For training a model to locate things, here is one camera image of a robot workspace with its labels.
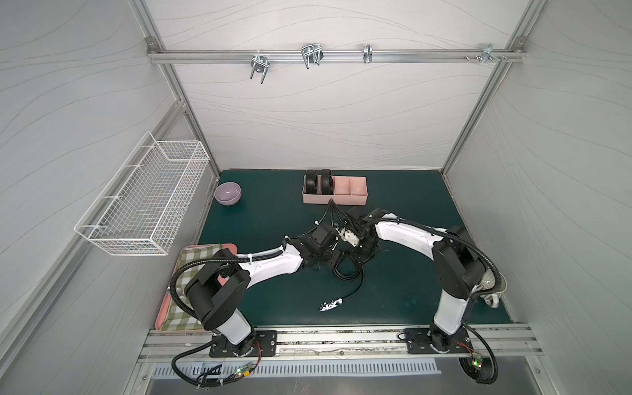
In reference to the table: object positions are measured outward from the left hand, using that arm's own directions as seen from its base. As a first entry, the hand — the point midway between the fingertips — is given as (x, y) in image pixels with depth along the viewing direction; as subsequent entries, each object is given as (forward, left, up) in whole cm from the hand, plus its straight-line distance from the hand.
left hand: (338, 253), depth 86 cm
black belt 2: (-17, +3, -3) cm, 17 cm away
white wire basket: (0, +57, +25) cm, 62 cm away
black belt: (+30, +4, +6) cm, 30 cm away
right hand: (-1, -7, -3) cm, 8 cm away
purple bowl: (+29, +49, -2) cm, 57 cm away
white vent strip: (-34, +12, +1) cm, 36 cm away
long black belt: (+30, +11, +5) cm, 32 cm away
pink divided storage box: (+34, -5, -5) cm, 34 cm away
